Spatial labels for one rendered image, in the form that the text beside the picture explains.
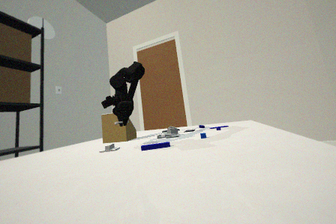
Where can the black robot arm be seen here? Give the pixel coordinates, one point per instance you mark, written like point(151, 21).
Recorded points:
point(130, 74)

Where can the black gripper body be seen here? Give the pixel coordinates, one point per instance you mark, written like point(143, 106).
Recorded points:
point(123, 102)

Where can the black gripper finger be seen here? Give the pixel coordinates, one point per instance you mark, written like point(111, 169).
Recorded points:
point(119, 116)
point(125, 114)

